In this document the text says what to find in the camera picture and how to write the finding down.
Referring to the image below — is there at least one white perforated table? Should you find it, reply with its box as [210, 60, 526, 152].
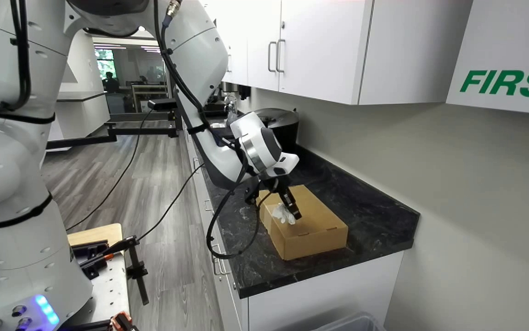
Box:
[61, 246, 133, 331]

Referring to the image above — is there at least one black floor cable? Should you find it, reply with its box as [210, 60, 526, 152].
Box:
[65, 115, 148, 235]

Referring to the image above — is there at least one white base cabinet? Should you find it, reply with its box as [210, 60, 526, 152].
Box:
[184, 135, 405, 331]

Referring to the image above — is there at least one white island counter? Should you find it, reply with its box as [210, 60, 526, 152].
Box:
[50, 29, 113, 143]

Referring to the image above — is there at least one white first aid cabinet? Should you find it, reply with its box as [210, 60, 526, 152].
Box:
[447, 0, 529, 117]

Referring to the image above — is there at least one white upper cabinet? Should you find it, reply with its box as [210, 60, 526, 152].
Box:
[216, 0, 475, 106]

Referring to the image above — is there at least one wooden background table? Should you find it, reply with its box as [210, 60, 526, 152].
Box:
[131, 80, 170, 113]

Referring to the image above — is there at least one white paper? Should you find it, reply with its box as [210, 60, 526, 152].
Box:
[271, 203, 298, 224]

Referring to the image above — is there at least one brown cardboard box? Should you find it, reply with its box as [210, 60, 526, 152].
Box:
[254, 183, 352, 262]

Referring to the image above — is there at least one wooden board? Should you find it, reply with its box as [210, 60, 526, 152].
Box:
[67, 222, 126, 249]

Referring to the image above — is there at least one red handled tool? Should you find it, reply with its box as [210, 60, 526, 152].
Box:
[109, 310, 138, 331]

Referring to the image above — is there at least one black countertop appliance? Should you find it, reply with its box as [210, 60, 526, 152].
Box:
[258, 108, 300, 154]

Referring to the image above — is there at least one silver cabinet handle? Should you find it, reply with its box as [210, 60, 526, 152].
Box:
[267, 38, 280, 75]
[210, 246, 232, 279]
[276, 38, 289, 75]

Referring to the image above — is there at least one black clamp stand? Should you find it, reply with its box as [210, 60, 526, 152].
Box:
[70, 235, 151, 306]

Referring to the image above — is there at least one thin black cable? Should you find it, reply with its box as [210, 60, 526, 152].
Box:
[135, 161, 205, 244]

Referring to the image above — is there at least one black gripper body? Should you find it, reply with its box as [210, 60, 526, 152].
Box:
[249, 154, 302, 194]

